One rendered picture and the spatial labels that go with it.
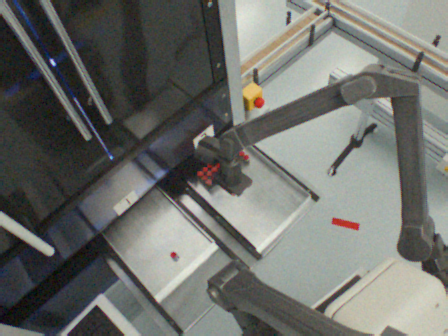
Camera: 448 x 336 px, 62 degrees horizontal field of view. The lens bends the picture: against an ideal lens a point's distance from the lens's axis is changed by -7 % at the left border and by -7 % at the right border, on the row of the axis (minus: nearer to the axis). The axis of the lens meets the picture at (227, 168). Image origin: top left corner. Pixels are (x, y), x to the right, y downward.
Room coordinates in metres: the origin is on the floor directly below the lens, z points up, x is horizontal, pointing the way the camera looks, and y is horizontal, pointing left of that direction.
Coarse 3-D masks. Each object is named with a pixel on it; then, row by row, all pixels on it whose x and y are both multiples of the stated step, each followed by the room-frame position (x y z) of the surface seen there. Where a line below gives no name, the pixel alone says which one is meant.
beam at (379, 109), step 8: (336, 72) 1.39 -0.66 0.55; (344, 72) 1.39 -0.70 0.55; (336, 80) 1.36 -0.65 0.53; (360, 104) 1.21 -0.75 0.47; (368, 104) 1.18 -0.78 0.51; (376, 104) 1.15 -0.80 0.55; (384, 104) 1.14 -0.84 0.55; (368, 112) 1.17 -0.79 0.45; (376, 112) 1.14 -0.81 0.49; (384, 112) 1.10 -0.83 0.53; (392, 112) 1.08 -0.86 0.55; (376, 120) 1.12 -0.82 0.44; (384, 120) 1.09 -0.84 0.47; (392, 120) 1.06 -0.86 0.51; (392, 128) 1.04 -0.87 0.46; (424, 128) 0.96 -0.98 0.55; (432, 128) 0.95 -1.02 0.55; (424, 136) 0.91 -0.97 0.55; (432, 136) 0.90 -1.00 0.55; (440, 136) 0.90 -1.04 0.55; (424, 144) 0.90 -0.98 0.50; (432, 144) 0.87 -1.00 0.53; (440, 144) 0.85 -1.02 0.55; (432, 152) 0.85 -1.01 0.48; (440, 152) 0.83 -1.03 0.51
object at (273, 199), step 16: (256, 160) 0.73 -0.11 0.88; (256, 176) 0.67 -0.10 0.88; (272, 176) 0.66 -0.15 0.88; (208, 192) 0.64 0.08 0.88; (224, 192) 0.63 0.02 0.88; (256, 192) 0.61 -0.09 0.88; (272, 192) 0.60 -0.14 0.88; (288, 192) 0.59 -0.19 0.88; (304, 192) 0.56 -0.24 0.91; (224, 208) 0.57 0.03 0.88; (240, 208) 0.56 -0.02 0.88; (256, 208) 0.55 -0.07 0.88; (272, 208) 0.54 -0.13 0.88; (288, 208) 0.53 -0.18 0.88; (240, 224) 0.50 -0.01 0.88; (256, 224) 0.49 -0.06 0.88; (272, 224) 0.48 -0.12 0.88; (256, 240) 0.43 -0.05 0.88
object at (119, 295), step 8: (120, 280) 0.45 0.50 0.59; (112, 288) 0.43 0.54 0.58; (120, 288) 0.44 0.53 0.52; (112, 296) 0.41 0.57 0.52; (120, 296) 0.42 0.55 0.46; (128, 296) 0.43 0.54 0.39; (112, 304) 0.39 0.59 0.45; (120, 304) 0.40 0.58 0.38; (128, 304) 0.42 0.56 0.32; (136, 304) 0.43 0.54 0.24; (120, 312) 0.38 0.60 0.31; (128, 312) 0.40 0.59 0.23; (136, 312) 0.41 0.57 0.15; (128, 320) 0.37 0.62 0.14; (64, 328) 0.29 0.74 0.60
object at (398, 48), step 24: (288, 0) 1.62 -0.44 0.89; (312, 0) 1.53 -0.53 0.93; (336, 0) 1.51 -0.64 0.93; (336, 24) 1.38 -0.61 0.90; (360, 24) 1.32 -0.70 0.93; (384, 24) 1.28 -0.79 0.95; (384, 48) 1.17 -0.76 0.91; (408, 48) 1.11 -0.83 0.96; (432, 48) 1.08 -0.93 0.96; (432, 72) 0.98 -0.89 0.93
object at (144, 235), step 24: (120, 216) 0.60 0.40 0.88; (144, 216) 0.58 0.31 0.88; (168, 216) 0.57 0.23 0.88; (120, 240) 0.51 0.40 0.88; (144, 240) 0.50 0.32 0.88; (168, 240) 0.48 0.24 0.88; (192, 240) 0.47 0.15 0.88; (144, 264) 0.41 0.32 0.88; (168, 264) 0.40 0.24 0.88; (192, 264) 0.38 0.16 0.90; (168, 288) 0.32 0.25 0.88
